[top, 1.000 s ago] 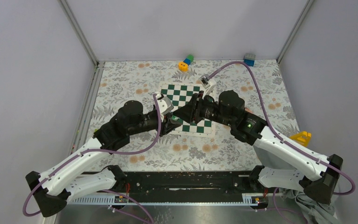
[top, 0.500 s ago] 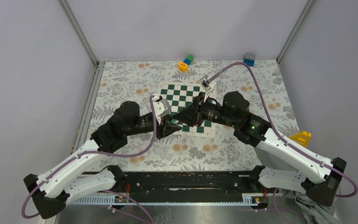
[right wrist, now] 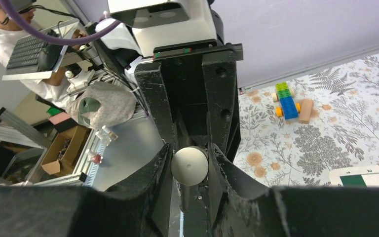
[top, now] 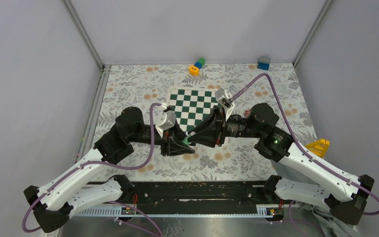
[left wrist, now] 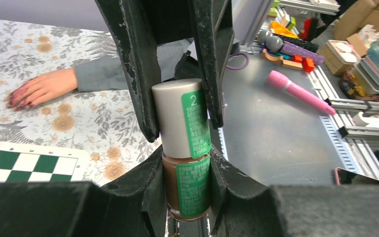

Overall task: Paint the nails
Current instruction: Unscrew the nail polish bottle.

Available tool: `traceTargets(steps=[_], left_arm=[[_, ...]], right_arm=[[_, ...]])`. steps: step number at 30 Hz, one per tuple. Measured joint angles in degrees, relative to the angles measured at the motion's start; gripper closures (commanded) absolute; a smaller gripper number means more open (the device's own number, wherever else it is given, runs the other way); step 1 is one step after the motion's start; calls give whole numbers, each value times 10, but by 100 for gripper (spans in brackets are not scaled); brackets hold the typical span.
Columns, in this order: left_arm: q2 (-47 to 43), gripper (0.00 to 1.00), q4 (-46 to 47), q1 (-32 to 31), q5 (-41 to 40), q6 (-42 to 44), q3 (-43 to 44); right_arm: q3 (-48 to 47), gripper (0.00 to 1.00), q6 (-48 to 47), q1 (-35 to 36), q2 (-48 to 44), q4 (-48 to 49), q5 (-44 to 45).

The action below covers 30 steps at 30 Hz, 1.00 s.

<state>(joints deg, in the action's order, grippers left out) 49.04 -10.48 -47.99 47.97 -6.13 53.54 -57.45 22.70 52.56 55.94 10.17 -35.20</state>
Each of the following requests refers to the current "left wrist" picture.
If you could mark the purple toy roller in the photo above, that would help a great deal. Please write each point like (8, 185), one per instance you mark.
(290, 46)

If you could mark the grey sleeved forearm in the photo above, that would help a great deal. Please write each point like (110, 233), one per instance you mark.
(106, 73)

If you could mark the nail polish bottle green label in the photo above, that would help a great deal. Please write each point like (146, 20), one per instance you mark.
(187, 186)

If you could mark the pink toy microphone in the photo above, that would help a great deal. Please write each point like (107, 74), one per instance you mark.
(282, 82)

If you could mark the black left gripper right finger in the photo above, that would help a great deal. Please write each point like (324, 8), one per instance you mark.
(243, 207)

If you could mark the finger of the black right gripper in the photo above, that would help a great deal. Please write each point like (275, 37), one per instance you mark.
(128, 24)
(211, 24)

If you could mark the floral tablecloth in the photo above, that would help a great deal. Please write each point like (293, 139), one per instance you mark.
(102, 123)

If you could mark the stacked plastic containers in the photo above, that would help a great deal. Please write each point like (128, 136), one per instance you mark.
(366, 71)

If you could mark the wicker basket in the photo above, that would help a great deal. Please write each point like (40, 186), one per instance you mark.
(339, 56)

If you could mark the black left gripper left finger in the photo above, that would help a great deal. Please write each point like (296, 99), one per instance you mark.
(132, 205)

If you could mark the green white chessboard mat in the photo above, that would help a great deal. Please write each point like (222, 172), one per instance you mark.
(34, 163)

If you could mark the person's hand painted nails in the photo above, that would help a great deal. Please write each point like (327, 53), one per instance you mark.
(42, 89)

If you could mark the cardboard box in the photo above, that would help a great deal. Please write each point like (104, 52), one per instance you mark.
(360, 14)

